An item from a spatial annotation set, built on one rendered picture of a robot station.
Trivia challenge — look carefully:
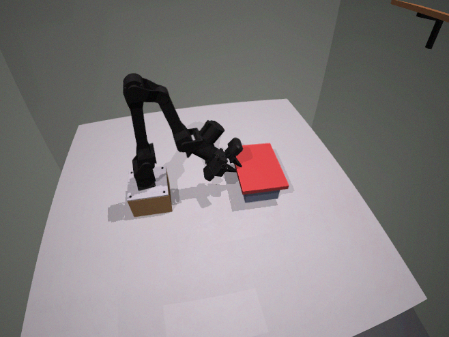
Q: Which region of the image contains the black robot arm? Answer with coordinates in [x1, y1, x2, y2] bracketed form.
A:
[123, 73, 228, 191]

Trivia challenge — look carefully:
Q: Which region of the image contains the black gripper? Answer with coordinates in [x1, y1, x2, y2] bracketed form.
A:
[203, 137, 243, 181]

